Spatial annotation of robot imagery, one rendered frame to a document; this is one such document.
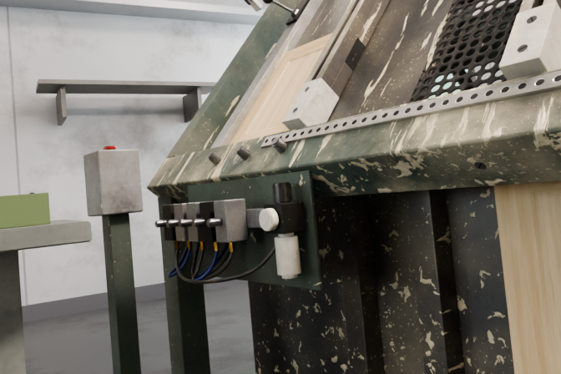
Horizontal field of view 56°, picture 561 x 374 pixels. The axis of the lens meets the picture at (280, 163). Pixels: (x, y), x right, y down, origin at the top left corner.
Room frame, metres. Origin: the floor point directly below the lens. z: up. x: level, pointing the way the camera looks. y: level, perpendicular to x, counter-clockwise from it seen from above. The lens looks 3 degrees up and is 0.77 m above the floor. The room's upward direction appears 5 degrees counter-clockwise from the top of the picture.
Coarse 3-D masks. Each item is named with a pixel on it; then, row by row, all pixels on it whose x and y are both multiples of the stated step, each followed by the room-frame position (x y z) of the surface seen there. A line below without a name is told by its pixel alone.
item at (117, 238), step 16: (112, 224) 1.47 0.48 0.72; (128, 224) 1.49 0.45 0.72; (112, 240) 1.46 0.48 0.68; (128, 240) 1.49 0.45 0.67; (112, 256) 1.46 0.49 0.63; (128, 256) 1.49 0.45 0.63; (112, 272) 1.47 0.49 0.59; (128, 272) 1.49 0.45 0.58; (112, 288) 1.47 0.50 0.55; (128, 288) 1.49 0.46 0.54; (112, 304) 1.48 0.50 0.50; (128, 304) 1.48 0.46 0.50; (112, 320) 1.49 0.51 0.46; (128, 320) 1.48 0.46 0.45; (112, 336) 1.49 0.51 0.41; (128, 336) 1.48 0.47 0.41; (112, 352) 1.50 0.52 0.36; (128, 352) 1.48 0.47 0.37; (128, 368) 1.47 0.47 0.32
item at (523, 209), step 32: (512, 192) 0.98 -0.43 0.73; (544, 192) 0.94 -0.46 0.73; (512, 224) 0.99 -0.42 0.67; (544, 224) 0.95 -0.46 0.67; (512, 256) 1.00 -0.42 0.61; (544, 256) 0.95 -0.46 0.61; (512, 288) 1.00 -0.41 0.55; (544, 288) 0.96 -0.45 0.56; (512, 320) 1.01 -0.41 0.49; (544, 320) 0.96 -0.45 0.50; (544, 352) 0.96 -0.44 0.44
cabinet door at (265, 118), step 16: (304, 48) 1.53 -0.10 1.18; (320, 48) 1.45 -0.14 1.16; (288, 64) 1.55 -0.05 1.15; (304, 64) 1.47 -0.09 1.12; (272, 80) 1.55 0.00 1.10; (288, 80) 1.47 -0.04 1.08; (304, 80) 1.40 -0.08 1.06; (272, 96) 1.48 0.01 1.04; (288, 96) 1.40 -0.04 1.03; (256, 112) 1.48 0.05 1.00; (272, 112) 1.41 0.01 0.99; (240, 128) 1.49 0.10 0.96; (256, 128) 1.42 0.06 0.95; (272, 128) 1.34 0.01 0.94
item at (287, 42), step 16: (320, 0) 1.74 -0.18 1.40; (304, 16) 1.68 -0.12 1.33; (288, 32) 1.66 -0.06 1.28; (288, 48) 1.63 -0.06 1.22; (272, 64) 1.59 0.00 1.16; (256, 80) 1.58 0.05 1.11; (256, 96) 1.54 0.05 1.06; (240, 112) 1.51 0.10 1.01; (224, 128) 1.51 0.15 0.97; (224, 144) 1.46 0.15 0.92
